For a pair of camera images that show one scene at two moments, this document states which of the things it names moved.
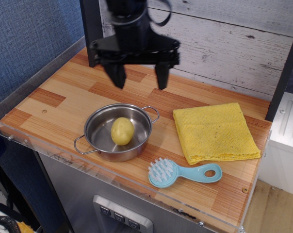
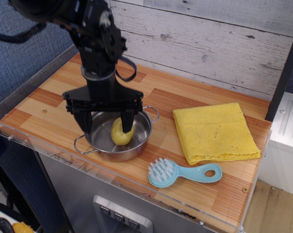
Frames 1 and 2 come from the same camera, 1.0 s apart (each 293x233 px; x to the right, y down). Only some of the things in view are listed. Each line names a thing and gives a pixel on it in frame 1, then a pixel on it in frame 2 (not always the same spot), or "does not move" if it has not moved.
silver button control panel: [112, 217] does not move
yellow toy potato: [122, 131] does not move
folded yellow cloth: [216, 132] does not move
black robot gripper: [136, 43] -> [103, 94]
